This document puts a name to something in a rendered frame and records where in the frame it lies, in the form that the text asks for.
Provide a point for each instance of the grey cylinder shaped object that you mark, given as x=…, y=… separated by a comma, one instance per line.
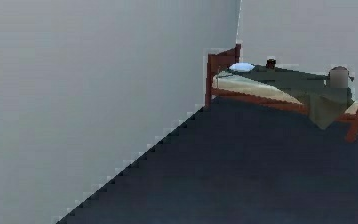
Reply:
x=339, y=77

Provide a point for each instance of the small dark red ball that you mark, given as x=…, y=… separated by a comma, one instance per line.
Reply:
x=271, y=63

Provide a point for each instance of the red wooden bed green blanket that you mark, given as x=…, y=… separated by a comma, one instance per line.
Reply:
x=280, y=85

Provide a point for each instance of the pale blue pillow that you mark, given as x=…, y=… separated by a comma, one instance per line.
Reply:
x=242, y=67

